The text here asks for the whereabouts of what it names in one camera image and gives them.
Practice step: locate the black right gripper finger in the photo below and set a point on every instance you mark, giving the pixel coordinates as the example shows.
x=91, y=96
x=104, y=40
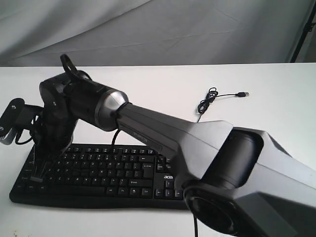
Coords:
x=47, y=172

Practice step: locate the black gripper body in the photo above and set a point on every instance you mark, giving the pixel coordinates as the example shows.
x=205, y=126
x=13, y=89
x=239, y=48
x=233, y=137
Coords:
x=52, y=136

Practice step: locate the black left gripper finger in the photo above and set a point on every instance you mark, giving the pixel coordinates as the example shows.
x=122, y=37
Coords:
x=39, y=164

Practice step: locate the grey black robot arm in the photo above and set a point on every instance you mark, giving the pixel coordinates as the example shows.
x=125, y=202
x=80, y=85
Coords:
x=237, y=181

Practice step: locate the black acer keyboard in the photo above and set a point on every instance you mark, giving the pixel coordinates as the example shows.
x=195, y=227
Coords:
x=102, y=176

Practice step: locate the grey backdrop cloth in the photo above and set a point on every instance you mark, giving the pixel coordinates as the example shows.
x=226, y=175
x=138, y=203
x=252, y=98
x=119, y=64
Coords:
x=150, y=32

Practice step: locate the black tripod stand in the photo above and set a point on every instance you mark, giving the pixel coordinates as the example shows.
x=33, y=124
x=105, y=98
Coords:
x=308, y=27

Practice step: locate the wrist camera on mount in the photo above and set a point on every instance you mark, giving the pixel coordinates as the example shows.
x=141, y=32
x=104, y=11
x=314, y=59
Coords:
x=17, y=117

